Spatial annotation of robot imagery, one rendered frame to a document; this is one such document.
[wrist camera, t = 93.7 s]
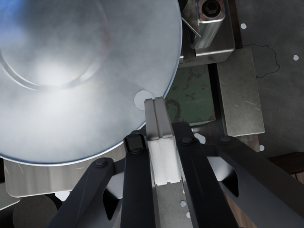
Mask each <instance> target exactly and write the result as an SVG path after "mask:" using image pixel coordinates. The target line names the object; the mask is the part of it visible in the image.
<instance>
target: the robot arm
mask: <svg viewBox="0 0 304 228"><path fill-rule="evenodd" d="M144 107H145V120H146V128H144V129H139V130H133V131H132V132H131V133H130V134H129V135H127V136H126V137H124V138H123V143H124V148H125V151H126V156H125V158H123V159H121V160H119V161H116V162H114V161H113V159H112V158H110V157H102V158H98V159H96V160H95V161H93V162H92V163H91V164H90V165H89V167H88V168H87V170H86V171H85V173H84V174H83V176H82V177H81V178H80V180H79V181H78V182H77V184H76V186H75V187H74V188H73V190H72V191H71V193H70V194H69V195H68V197H67V198H66V200H65V201H64V203H63V204H62V206H61V207H60V209H59V210H58V211H57V213H56V214H55V215H54V217H53V218H52V220H51V221H50V223H49V224H48V226H47V227H46V228H113V226H114V223H115V221H116V218H117V216H118V214H119V211H120V209H121V207H122V210H121V223H120V228H161V224H160V215H159V208H158V199H157V188H156V184H157V185H164V184H167V182H171V183H175V182H180V180H181V181H182V187H183V193H184V194H185V198H186V202H187V205H188V209H189V213H190V218H191V221H192V225H193V228H240V227H239V225H238V223H237V221H236V219H235V217H234V215H233V213H232V210H231V208H230V206H229V204H228V202H227V199H226V197H225V195H224V193H223V191H224V192H225V193H226V194H227V195H228V196H229V197H230V199H231V200H232V201H233V202H234V203H235V204H236V205H237V206H238V207H239V208H240V209H241V211H242V212H243V213H244V214H245V215H246V216H247V217H248V218H249V219H250V220H251V221H252V222H253V223H254V224H255V225H256V227H257V228H304V184H303V183H301V182H300V181H298V180H297V179H295V178H294V177H293V176H291V175H290V174H288V173H287V172H285V171H284V170H282V169H281V168H279V167H278V166H277V165H275V164H274V163H272V162H271V161H269V160H268V159H266V158H265V157H263V156H262V155H261V154H259V153H258V152H256V151H255V150H253V149H252V148H250V147H249V146H248V145H246V144H245V143H243V142H242V141H240V140H239V139H237V138H236V137H233V136H228V135H225V136H221V137H218V138H215V139H214V144H202V143H200V141H199V139H198V138H196V137H195V136H194V134H193V131H192V129H191V127H190V125H189V123H187V122H186V121H181V122H176V123H171V121H170V117H169V114H168V111H167V108H166V104H165V101H164V98H162V96H161V97H156V98H155V99H152V98H150V99H145V101H144ZM222 190H223V191H222ZM241 228H244V227H241Z"/></svg>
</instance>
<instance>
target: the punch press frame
mask: <svg viewBox="0 0 304 228"><path fill-rule="evenodd" d="M164 101H165V104H166V108H167V111H168V114H169V117H170V121H171V123H176V122H181V121H186V122H187V123H189V125H190V127H191V129H192V131H193V127H192V126H193V125H200V124H205V123H208V122H211V121H214V120H216V117H215V111H214V103H213V97H212V91H211V85H210V79H209V71H208V65H207V64H204V65H197V66H188V67H181V68H177V71H176V75H175V77H174V80H173V83H172V85H171V87H170V89H169V91H168V93H167V95H166V97H165V99H164Z"/></svg>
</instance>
